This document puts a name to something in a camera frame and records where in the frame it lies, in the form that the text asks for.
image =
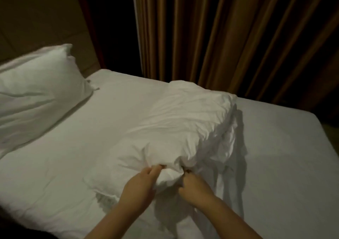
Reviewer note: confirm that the beige padded headboard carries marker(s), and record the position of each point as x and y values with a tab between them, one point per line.
37	18

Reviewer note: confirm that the white pillow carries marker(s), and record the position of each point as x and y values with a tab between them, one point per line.
37	87

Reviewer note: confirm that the dark wooden column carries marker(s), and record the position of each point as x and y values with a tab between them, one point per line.
108	24

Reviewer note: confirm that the white bed sheet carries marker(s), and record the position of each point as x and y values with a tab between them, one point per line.
286	162

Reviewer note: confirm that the brown curtain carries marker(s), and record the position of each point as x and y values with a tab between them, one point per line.
238	34

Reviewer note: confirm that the person's right hand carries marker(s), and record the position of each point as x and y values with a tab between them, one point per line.
197	189

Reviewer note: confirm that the person's left hand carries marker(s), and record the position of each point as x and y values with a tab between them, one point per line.
139	188

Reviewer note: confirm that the person's right forearm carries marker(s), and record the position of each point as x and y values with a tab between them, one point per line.
233	220

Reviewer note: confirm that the white duvet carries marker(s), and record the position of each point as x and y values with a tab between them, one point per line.
180	125

